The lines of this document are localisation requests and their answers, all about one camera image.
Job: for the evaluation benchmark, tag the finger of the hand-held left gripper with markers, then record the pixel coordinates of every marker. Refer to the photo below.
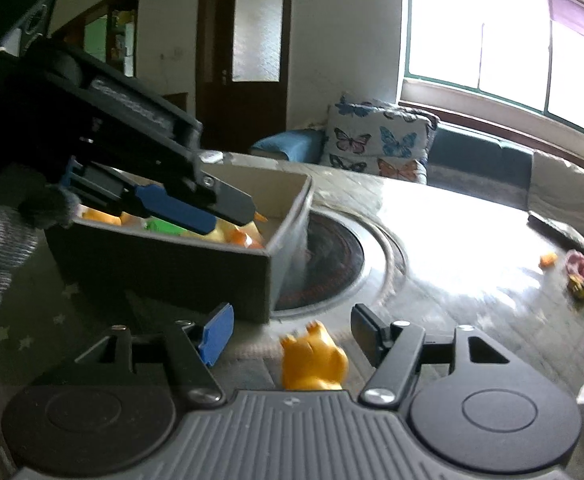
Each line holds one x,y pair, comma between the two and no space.
177,210
227,200

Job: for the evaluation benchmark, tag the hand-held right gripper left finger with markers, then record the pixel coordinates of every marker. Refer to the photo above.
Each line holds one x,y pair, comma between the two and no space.
217,332

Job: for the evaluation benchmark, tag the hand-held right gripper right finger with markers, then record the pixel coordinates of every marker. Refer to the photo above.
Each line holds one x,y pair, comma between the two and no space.
366,335

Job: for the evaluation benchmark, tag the green toy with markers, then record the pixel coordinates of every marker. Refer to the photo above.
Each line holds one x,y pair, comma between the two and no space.
164,226

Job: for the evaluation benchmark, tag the yellow rubber duck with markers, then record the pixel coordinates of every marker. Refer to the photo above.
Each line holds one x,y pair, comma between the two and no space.
232,235

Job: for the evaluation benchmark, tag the cardboard box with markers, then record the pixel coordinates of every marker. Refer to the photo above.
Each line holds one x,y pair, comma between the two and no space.
172,265

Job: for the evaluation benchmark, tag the yellow rubber animal toy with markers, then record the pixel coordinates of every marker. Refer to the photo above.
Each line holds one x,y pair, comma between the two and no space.
314,360

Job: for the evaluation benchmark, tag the person's left hand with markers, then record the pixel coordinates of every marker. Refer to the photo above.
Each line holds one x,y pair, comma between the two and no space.
7,250

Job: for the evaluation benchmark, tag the blue cushion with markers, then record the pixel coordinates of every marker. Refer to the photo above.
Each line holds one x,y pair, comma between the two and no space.
287,144

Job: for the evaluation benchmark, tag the round black induction cooker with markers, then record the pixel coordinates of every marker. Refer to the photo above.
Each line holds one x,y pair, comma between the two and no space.
332,260

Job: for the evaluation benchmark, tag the dark wooden shelf cabinet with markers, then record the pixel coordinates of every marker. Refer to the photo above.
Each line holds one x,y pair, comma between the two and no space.
117,25

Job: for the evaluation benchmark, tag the wooden door with frosted glass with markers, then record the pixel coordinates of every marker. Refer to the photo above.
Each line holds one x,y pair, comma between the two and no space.
247,60

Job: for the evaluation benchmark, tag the butterfly print pillow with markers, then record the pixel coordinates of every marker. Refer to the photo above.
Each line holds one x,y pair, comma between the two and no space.
371,145

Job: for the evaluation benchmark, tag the small orange toy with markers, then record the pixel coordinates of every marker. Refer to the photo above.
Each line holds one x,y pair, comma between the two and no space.
548,260

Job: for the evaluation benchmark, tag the teal sofa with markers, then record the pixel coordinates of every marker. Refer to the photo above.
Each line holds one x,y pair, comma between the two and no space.
471,155

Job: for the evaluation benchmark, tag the grey remote control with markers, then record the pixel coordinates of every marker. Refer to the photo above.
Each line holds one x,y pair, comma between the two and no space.
559,232

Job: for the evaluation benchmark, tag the yellow black toy car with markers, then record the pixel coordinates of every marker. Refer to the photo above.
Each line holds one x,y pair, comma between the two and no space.
580,287

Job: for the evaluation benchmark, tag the pink toy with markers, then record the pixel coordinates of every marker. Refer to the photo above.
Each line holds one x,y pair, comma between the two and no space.
581,265

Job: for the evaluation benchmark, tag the beige cushion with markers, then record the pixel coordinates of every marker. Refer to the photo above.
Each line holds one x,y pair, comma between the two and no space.
564,190

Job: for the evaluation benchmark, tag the window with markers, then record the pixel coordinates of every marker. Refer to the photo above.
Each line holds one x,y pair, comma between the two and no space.
501,40

